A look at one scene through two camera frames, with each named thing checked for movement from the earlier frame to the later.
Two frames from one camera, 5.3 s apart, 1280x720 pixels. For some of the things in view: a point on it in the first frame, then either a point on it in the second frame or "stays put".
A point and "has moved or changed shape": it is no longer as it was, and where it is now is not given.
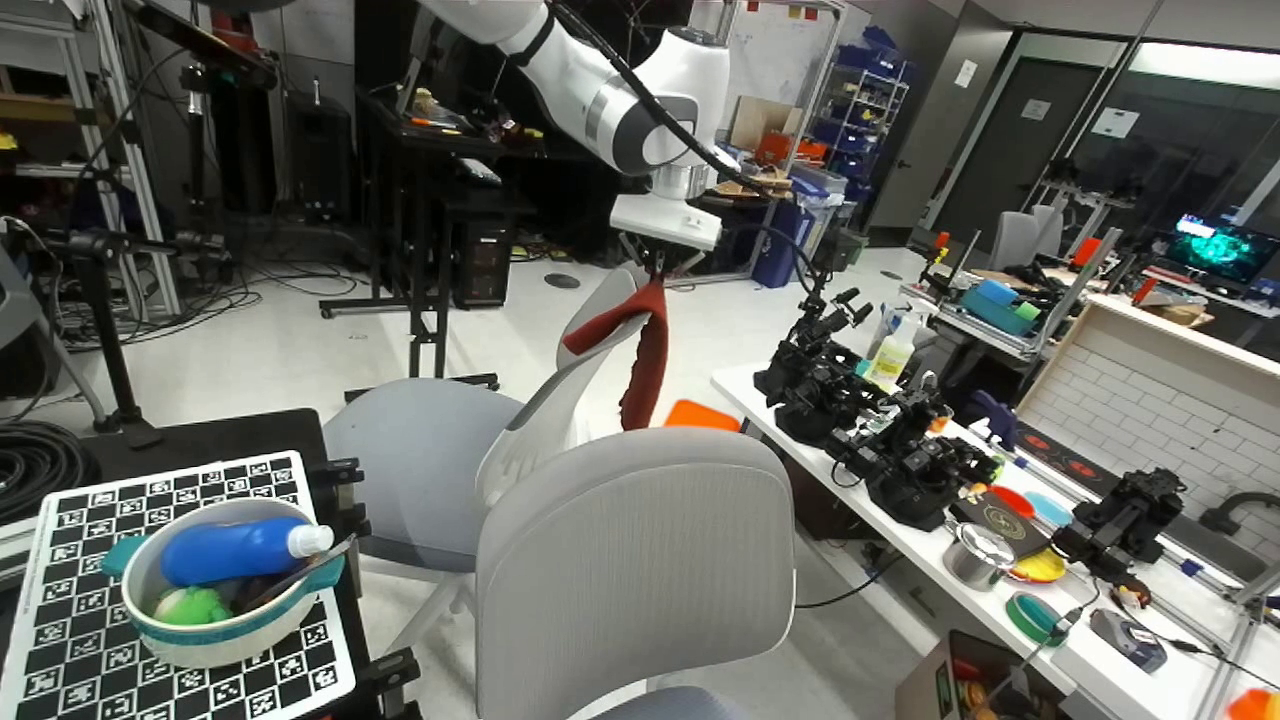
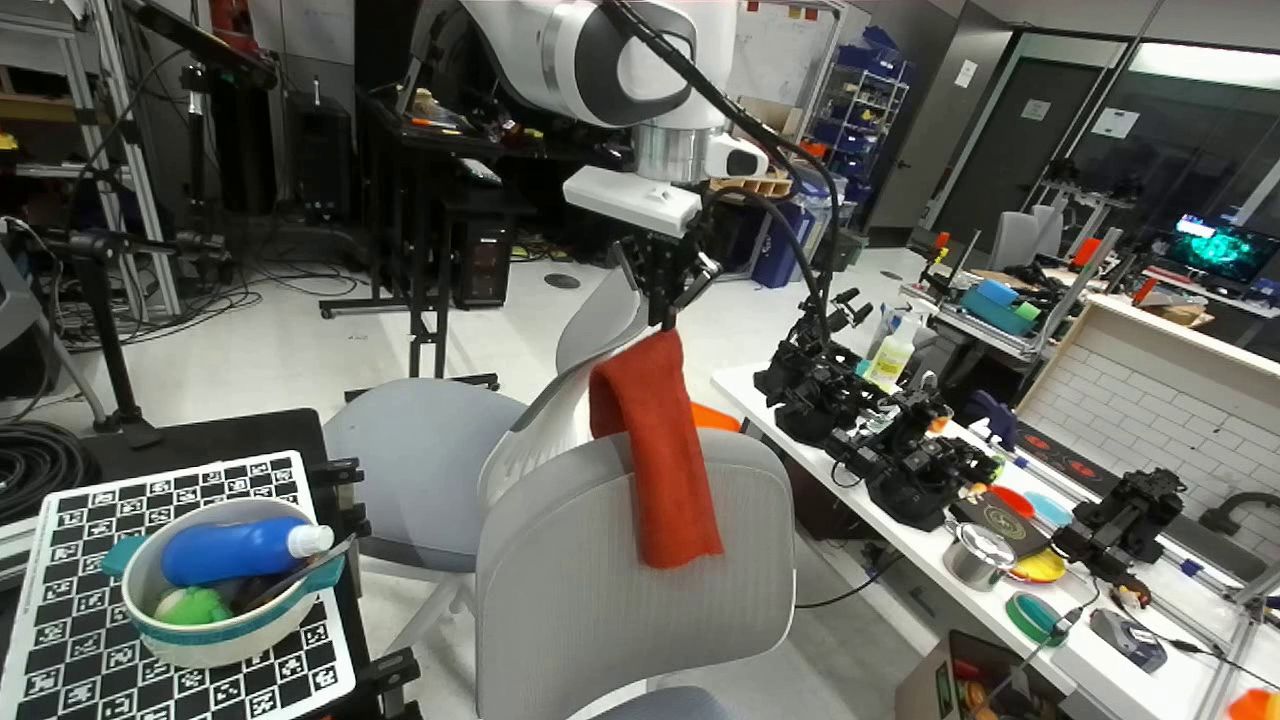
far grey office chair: (412, 463) stays put
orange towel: (644, 354) has moved or changed shape
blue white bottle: (224, 548) stays put
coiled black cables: (38, 463) stays put
